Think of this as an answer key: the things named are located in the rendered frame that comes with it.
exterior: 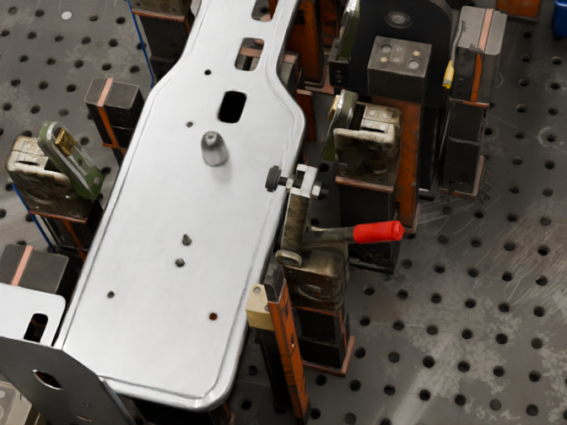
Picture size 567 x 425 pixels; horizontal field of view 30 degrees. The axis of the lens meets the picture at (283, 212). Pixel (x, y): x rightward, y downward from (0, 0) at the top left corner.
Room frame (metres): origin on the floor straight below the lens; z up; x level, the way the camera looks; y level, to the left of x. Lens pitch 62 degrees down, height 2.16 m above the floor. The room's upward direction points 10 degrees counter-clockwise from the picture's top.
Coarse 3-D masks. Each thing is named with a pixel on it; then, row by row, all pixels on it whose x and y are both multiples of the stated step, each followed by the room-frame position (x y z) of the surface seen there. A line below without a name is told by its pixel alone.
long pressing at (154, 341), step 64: (256, 0) 0.96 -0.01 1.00; (192, 64) 0.86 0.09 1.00; (192, 128) 0.76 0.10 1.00; (256, 128) 0.75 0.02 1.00; (128, 192) 0.68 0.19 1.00; (192, 192) 0.67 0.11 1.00; (256, 192) 0.65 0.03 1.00; (128, 256) 0.59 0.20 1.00; (192, 256) 0.58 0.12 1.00; (256, 256) 0.56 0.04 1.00; (64, 320) 0.52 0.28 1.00; (128, 320) 0.51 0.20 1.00; (192, 320) 0.49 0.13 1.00; (128, 384) 0.43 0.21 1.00; (192, 384) 0.42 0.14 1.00
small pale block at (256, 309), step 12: (252, 288) 0.49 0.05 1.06; (264, 288) 0.49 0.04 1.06; (252, 300) 0.48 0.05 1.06; (264, 300) 0.48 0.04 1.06; (252, 312) 0.47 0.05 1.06; (264, 312) 0.46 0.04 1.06; (252, 324) 0.47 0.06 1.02; (264, 324) 0.46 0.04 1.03; (264, 336) 0.47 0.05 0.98; (264, 348) 0.47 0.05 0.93; (276, 348) 0.46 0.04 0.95; (264, 360) 0.47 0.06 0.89; (276, 360) 0.46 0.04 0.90; (276, 372) 0.47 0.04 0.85; (276, 384) 0.47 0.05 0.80; (276, 396) 0.47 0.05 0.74; (288, 396) 0.46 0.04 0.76; (288, 408) 0.46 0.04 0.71
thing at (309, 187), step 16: (272, 176) 0.54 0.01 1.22; (304, 176) 0.54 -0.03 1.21; (272, 192) 0.54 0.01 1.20; (304, 192) 0.52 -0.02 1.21; (320, 192) 0.53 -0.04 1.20; (288, 208) 0.53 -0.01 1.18; (304, 208) 0.52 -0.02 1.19; (288, 224) 0.53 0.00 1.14; (304, 224) 0.52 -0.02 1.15; (288, 240) 0.53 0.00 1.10
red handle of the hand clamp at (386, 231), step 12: (348, 228) 0.52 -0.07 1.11; (360, 228) 0.51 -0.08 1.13; (372, 228) 0.51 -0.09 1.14; (384, 228) 0.50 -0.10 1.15; (396, 228) 0.50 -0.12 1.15; (312, 240) 0.53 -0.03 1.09; (324, 240) 0.52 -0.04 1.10; (336, 240) 0.52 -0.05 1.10; (348, 240) 0.51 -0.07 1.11; (360, 240) 0.50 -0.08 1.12; (372, 240) 0.50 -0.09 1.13; (384, 240) 0.49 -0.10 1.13; (396, 240) 0.49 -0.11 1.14
